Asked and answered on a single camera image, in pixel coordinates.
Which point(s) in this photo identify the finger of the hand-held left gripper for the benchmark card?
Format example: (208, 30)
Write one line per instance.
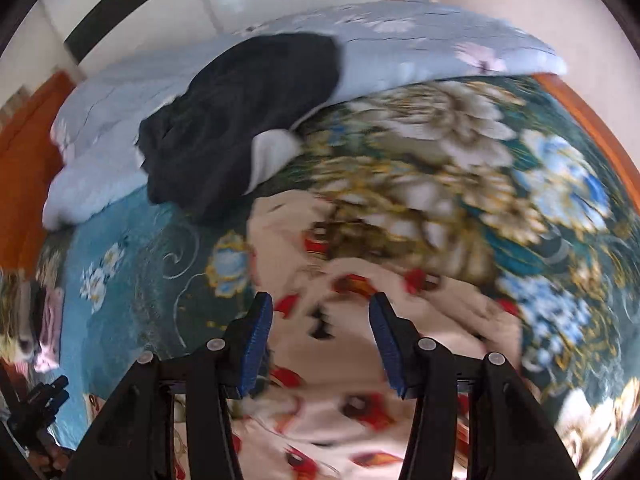
(52, 392)

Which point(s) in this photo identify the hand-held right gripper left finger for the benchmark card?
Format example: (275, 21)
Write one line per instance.
(257, 345)

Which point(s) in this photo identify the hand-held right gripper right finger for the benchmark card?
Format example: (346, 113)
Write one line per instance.
(387, 345)

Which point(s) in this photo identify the cream car-print pants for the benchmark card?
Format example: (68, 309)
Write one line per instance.
(325, 370)

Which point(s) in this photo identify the white fluffy garment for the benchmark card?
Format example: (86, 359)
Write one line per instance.
(20, 349)

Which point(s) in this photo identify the pink folded cloth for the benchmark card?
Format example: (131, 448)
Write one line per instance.
(50, 325)

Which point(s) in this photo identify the yellow knit garment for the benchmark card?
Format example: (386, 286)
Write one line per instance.
(11, 300)

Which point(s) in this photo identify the teal floral plush blanket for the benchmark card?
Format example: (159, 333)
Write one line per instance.
(150, 270)

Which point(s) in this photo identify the black garment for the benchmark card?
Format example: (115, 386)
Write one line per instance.
(240, 110)

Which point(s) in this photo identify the light blue floral quilt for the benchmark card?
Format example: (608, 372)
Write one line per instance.
(425, 45)

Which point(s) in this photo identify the white glossy wardrobe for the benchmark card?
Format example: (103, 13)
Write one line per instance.
(150, 15)

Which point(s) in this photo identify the orange wooden bed rail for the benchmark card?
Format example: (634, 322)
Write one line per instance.
(590, 115)

